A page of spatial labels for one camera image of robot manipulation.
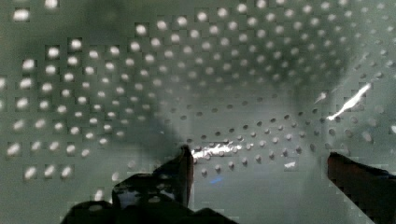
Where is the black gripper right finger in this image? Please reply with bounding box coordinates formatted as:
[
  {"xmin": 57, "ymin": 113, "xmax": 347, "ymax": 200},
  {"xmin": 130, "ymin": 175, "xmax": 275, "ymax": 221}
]
[{"xmin": 327, "ymin": 152, "xmax": 396, "ymax": 224}]

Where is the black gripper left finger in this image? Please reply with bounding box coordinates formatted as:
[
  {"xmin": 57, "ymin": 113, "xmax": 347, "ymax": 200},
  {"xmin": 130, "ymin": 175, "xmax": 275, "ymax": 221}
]
[{"xmin": 61, "ymin": 145, "xmax": 237, "ymax": 224}]

